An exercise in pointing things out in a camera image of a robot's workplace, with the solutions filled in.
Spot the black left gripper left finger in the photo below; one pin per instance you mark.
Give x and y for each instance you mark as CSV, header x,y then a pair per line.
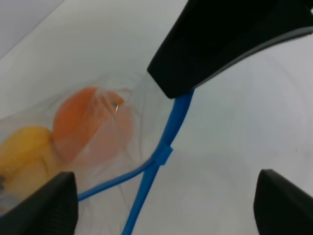
x,y
51,210

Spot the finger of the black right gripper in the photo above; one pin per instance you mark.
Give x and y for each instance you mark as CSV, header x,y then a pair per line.
x,y
212,35

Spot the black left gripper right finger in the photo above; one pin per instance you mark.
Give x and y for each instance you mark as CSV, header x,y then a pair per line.
x,y
280,207

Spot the clear zip file bag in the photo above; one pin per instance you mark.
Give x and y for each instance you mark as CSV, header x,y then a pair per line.
x,y
111,194

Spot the yellow pear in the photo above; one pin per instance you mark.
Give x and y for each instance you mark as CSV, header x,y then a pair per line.
x,y
28,160

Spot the orange fruit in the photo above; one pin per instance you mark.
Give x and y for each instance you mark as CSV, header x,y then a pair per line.
x,y
92,126

